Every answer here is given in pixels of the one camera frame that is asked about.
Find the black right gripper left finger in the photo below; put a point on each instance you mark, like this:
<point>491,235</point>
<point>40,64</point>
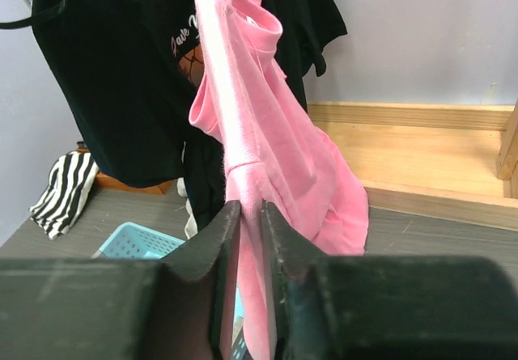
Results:
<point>178,307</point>

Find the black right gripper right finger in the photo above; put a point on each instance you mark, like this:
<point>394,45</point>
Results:
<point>382,307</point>

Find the pink t shirt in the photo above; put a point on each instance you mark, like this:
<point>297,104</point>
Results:
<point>271,150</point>

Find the black printed t shirt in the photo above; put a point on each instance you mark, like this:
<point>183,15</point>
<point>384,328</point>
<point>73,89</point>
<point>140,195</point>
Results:
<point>130,69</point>

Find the white t shirt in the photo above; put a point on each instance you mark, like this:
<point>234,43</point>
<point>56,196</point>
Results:
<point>184,189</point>

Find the light blue plastic basket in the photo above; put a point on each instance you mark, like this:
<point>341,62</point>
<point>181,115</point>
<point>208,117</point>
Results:
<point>133,241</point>

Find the black white striped cloth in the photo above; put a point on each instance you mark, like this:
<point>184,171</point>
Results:
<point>62,202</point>

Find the brown wooden compartment tray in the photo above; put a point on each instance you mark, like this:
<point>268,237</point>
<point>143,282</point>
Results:
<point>129,166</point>

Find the wooden clothes rack frame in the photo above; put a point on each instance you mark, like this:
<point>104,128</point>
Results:
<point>427,148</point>

